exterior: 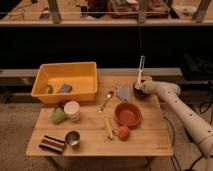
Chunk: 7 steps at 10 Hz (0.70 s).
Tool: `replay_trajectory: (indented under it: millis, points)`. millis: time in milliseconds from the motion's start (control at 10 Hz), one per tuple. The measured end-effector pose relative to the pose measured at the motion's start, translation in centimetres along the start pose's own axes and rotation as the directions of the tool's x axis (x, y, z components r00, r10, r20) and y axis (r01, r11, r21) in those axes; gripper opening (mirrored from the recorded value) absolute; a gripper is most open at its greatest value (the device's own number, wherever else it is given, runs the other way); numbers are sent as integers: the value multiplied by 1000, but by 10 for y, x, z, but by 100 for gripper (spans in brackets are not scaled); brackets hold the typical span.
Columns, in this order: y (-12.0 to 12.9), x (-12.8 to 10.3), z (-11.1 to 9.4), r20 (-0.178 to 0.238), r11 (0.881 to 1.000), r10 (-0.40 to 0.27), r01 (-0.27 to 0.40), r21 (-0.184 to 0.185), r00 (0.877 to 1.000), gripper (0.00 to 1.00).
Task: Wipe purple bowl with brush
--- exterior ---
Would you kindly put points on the background wooden shelf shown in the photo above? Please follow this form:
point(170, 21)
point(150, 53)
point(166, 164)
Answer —
point(106, 13)

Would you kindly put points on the dark purple bowl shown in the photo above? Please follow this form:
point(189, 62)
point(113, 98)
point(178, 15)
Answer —
point(138, 92)

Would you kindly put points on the yellow plastic tub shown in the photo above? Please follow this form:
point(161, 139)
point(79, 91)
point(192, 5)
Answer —
point(82, 76)

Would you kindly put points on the green item in tub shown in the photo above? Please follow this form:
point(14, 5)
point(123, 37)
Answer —
point(48, 89)

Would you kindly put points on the metal spoon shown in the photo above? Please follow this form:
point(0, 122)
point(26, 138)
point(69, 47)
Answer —
point(108, 97)

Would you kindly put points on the blue cloth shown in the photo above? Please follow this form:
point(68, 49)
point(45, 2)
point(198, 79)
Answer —
point(124, 93)

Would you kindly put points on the white handled dish brush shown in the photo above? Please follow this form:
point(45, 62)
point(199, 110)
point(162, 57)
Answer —
point(141, 68)

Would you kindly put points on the orange fruit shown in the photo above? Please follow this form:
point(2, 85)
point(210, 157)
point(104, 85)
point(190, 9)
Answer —
point(123, 132)

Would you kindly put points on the wooden folding table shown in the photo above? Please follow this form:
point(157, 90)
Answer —
point(149, 138)

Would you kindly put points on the metal cup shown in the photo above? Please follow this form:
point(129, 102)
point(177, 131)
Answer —
point(72, 138)

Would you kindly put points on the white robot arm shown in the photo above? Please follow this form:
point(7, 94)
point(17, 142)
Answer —
point(198, 128)

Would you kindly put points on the green cup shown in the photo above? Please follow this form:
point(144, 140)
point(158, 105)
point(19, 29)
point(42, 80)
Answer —
point(58, 116)

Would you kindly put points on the orange bowl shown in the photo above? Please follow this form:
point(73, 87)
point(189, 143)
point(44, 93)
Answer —
point(127, 114)

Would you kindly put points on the white paper cup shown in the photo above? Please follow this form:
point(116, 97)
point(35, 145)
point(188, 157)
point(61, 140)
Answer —
point(72, 110)

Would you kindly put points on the blue sponge in tub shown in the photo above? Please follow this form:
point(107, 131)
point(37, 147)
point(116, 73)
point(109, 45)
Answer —
point(65, 88)

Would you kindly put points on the yellow stick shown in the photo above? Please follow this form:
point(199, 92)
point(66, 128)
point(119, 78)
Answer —
point(108, 128)

